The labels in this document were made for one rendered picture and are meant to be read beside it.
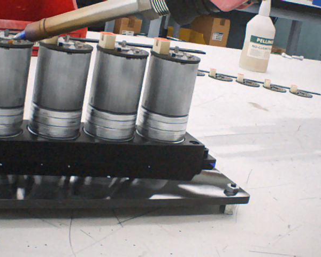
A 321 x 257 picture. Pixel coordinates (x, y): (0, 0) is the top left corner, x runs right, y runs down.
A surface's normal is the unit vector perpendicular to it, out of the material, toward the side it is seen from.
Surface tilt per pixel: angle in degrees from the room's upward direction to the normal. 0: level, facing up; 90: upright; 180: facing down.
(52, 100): 90
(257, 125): 0
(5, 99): 90
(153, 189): 0
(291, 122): 0
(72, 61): 90
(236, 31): 90
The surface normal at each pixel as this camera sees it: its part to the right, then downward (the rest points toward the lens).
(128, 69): 0.30, 0.32
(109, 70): -0.37, 0.20
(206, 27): -0.87, 0.00
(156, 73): -0.66, 0.09
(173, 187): 0.18, -0.94
